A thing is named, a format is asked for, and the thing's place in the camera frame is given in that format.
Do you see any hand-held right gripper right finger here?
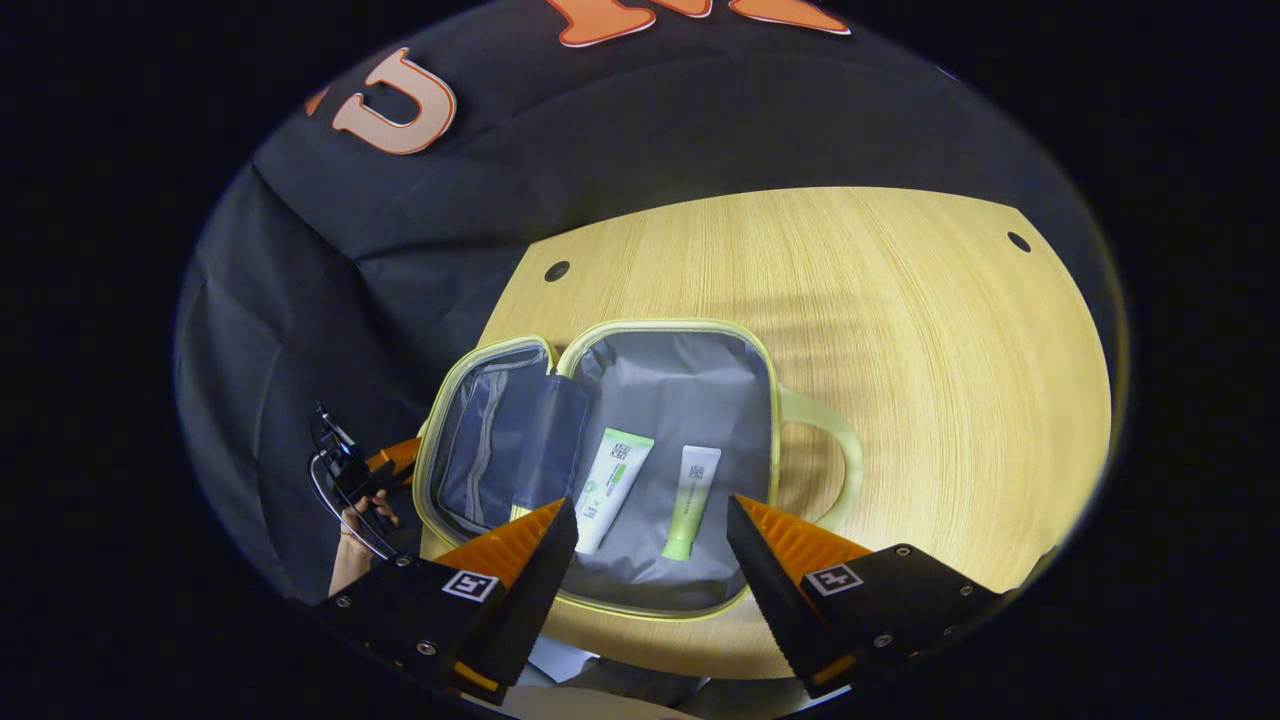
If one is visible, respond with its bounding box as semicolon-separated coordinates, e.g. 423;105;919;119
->
725;494;1009;700

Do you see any pale yellow suitcase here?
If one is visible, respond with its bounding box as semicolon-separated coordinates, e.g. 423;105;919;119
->
412;318;865;623

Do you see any white green-label tube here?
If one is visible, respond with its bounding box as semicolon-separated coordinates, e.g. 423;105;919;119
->
573;427;656;556

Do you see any black backdrop cloth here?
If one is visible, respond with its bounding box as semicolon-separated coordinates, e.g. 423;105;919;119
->
175;0;1111;601

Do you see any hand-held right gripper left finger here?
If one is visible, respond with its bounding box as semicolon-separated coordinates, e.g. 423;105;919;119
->
315;497;579;707

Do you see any translucent green-cap tube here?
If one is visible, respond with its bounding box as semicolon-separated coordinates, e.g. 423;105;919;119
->
660;445;723;562

